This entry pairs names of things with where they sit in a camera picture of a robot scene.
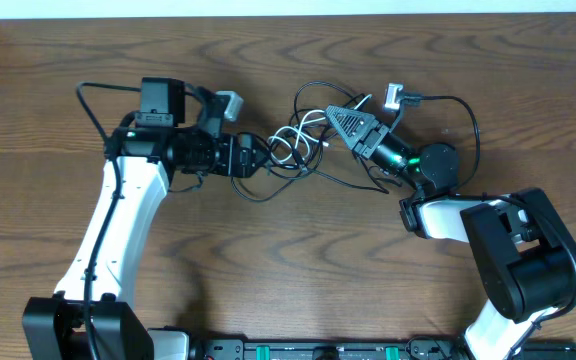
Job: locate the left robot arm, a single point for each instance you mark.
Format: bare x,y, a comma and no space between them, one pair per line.
176,128

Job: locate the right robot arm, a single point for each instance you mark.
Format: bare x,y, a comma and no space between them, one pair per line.
525,256

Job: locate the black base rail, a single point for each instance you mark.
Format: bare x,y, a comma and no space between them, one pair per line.
422,348

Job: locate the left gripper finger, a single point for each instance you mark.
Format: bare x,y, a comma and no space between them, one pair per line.
253,143
256,159

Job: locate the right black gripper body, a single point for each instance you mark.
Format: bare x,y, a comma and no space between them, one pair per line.
368,138

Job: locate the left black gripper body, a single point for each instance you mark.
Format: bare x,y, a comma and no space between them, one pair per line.
233,156

